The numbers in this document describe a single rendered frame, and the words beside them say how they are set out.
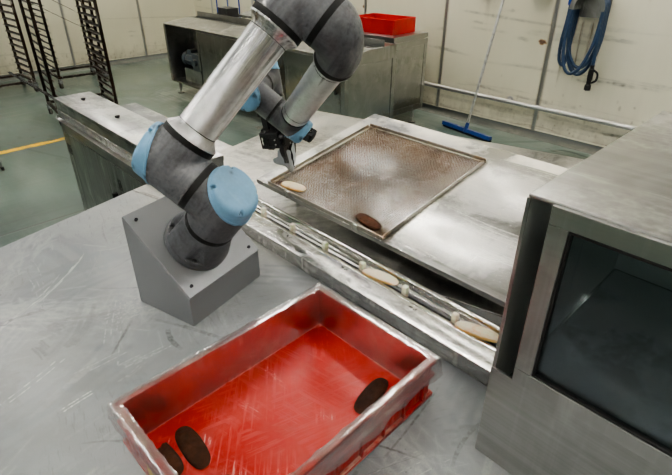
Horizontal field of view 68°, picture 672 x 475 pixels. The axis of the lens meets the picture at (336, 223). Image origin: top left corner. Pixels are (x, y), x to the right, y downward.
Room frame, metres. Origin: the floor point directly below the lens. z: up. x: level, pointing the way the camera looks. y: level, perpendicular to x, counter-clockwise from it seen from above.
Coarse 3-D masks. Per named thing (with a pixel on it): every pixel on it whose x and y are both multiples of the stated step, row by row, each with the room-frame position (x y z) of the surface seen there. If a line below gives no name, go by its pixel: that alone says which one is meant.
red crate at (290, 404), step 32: (288, 352) 0.79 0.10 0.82; (320, 352) 0.79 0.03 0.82; (352, 352) 0.79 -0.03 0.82; (224, 384) 0.70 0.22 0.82; (256, 384) 0.70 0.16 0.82; (288, 384) 0.70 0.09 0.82; (320, 384) 0.70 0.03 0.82; (352, 384) 0.70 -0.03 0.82; (192, 416) 0.62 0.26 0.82; (224, 416) 0.62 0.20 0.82; (256, 416) 0.62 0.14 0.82; (288, 416) 0.62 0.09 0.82; (320, 416) 0.62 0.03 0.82; (352, 416) 0.62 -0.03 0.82; (224, 448) 0.56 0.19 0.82; (256, 448) 0.56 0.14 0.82; (288, 448) 0.56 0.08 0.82
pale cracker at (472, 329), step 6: (456, 324) 0.84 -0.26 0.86; (462, 324) 0.84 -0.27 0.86; (468, 324) 0.83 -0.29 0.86; (474, 324) 0.83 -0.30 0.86; (462, 330) 0.82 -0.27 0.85; (468, 330) 0.82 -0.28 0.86; (474, 330) 0.81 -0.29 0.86; (480, 330) 0.81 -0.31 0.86; (486, 330) 0.81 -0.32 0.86; (492, 330) 0.82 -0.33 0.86; (474, 336) 0.80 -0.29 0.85; (480, 336) 0.80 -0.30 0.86; (486, 336) 0.80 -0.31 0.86; (492, 336) 0.80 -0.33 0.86; (492, 342) 0.79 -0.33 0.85
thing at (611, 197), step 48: (624, 144) 0.74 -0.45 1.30; (576, 192) 0.56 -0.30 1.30; (624, 192) 0.56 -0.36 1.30; (528, 240) 0.57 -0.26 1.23; (624, 240) 0.47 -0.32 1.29; (528, 288) 0.60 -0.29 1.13; (528, 336) 0.53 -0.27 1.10; (528, 384) 0.52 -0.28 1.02; (480, 432) 0.56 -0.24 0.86; (528, 432) 0.51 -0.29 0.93; (576, 432) 0.46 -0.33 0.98; (624, 432) 0.42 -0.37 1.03
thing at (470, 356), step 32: (128, 160) 1.87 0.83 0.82; (256, 224) 1.27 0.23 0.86; (288, 256) 1.13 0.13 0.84; (320, 256) 1.10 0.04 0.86; (352, 288) 0.96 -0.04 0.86; (384, 288) 0.96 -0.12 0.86; (384, 320) 0.88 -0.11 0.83; (416, 320) 0.84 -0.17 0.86; (448, 352) 0.76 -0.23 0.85; (480, 352) 0.75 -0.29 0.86
